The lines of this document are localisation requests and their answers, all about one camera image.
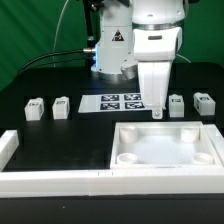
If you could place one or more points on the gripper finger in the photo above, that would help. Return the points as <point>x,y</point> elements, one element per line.
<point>153,82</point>

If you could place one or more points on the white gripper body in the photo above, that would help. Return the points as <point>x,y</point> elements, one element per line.
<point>156,45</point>

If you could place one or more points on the white square tabletop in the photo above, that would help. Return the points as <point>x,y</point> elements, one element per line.
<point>145,145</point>

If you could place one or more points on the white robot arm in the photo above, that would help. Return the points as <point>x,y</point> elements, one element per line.
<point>114,58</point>

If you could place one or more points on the black vertical pole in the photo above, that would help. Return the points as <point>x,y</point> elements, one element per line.
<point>90,36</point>

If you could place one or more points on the white sheet with AprilTags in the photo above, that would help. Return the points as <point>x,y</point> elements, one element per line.
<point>111,103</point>

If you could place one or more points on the white U-shaped obstacle fence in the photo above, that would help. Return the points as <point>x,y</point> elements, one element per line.
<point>91,182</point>

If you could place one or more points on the green backdrop curtain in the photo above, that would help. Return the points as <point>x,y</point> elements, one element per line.
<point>30,28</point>

